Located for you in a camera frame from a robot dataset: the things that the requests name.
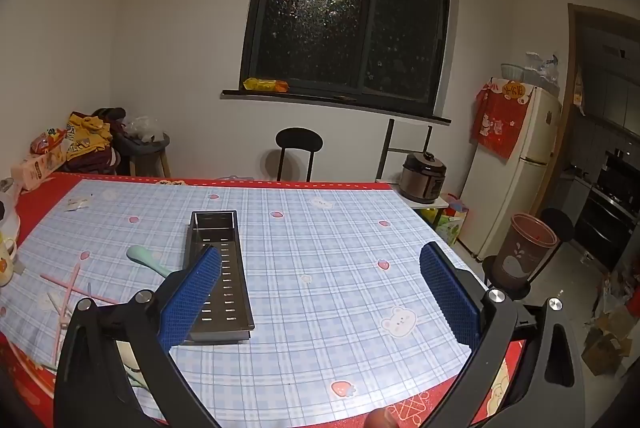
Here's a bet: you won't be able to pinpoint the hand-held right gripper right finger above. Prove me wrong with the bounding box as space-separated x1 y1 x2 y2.
419 241 586 428

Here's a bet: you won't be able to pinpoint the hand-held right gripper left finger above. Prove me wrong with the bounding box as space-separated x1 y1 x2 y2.
52 245 223 428

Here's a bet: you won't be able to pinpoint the metal utensil tray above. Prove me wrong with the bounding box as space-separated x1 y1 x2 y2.
183 209 256 345

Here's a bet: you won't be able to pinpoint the person's right hand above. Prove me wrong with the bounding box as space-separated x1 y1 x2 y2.
365 409 398 428

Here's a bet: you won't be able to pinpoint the black stool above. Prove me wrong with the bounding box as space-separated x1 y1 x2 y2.
481 255 532 301

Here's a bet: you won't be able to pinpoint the green spoon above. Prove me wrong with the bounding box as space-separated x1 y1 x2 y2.
126 245 173 279

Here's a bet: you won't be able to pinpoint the green box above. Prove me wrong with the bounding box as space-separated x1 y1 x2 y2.
434 214 466 246

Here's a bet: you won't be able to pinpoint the brown trash bin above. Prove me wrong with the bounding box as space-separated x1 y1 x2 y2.
495 212 559 291

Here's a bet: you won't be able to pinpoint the brown rice cooker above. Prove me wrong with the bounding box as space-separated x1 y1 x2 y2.
400 151 447 204

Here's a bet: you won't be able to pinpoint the blue plaid table mat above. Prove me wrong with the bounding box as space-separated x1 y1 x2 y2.
0 181 488 426

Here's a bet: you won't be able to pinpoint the cream fridge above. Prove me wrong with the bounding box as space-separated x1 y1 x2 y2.
457 81 563 261

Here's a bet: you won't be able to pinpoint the grey stool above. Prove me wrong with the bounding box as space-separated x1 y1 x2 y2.
112 132 172 179

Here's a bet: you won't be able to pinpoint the cardboard box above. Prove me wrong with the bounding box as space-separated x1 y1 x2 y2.
581 305 636 378

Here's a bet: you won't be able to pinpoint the black metal rack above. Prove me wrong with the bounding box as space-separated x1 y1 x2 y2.
376 118 451 210

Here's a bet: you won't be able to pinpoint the dark red clothing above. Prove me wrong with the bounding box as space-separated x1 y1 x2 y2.
67 147 120 175

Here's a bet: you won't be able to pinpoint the black kitchen oven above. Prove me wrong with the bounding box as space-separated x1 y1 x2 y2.
574 147 640 273

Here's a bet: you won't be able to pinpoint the clear plastic bag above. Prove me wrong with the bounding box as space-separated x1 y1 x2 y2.
124 115 165 143

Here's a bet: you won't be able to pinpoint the red printed cloth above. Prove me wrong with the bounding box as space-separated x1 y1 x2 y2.
472 78 533 159

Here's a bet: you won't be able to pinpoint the black chair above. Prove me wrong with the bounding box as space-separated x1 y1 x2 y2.
275 127 323 182

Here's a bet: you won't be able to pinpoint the cream cartoon print mug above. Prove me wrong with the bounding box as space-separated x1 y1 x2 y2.
0 233 18 286

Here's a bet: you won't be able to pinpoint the orange snack bag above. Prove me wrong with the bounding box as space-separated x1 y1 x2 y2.
30 127 69 155

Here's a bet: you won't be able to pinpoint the yellow snack packet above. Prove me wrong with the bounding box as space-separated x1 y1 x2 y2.
242 77 290 93

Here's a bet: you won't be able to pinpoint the dark window sill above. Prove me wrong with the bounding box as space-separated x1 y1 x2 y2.
221 89 452 125

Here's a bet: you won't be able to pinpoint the clear plastic bags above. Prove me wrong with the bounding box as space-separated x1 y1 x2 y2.
525 52 560 94

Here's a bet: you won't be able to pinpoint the grey kitchen cabinets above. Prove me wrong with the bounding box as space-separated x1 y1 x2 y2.
580 36 640 134

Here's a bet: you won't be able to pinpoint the dark window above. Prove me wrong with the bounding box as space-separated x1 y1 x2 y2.
239 0 453 118

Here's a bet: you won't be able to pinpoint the brown door frame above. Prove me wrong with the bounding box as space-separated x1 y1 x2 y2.
539 2 640 219

